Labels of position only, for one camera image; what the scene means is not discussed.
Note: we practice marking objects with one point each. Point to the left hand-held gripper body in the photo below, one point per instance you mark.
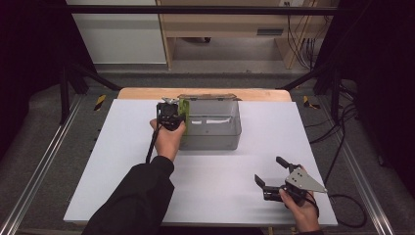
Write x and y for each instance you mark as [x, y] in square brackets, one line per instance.
[169, 114]

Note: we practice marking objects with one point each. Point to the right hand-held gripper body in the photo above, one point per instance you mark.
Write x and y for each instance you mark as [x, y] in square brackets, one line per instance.
[303, 182]

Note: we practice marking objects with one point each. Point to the green phone case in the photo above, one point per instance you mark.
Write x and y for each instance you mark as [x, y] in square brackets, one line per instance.
[183, 114]

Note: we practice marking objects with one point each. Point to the transparent grey plastic box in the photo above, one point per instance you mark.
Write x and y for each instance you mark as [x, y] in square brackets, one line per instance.
[212, 133]

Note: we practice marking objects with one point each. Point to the person's left hand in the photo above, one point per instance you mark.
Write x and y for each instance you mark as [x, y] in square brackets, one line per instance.
[166, 142]

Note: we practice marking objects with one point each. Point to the person's right hand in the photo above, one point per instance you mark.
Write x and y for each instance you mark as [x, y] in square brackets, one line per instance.
[305, 215]

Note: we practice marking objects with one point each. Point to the yellow black tape marker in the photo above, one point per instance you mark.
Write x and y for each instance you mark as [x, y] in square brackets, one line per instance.
[100, 102]
[308, 102]

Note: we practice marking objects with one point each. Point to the white partition panel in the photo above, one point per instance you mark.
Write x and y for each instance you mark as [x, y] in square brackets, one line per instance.
[120, 39]

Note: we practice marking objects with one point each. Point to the wooden desk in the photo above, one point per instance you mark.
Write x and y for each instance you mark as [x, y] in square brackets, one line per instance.
[221, 24]

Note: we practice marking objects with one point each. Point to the black curtain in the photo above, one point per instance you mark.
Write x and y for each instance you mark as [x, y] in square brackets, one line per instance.
[385, 65]
[29, 58]

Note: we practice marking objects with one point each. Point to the white power socket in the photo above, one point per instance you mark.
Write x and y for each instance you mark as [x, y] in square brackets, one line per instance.
[292, 2]

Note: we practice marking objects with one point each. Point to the aluminium floor rail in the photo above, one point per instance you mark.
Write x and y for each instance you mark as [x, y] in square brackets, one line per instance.
[36, 176]
[362, 182]

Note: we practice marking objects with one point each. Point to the black frame leg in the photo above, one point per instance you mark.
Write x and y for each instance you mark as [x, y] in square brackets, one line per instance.
[78, 78]
[326, 78]

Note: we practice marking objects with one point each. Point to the black metal frame bar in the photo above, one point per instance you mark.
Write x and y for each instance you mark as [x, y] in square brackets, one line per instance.
[202, 9]

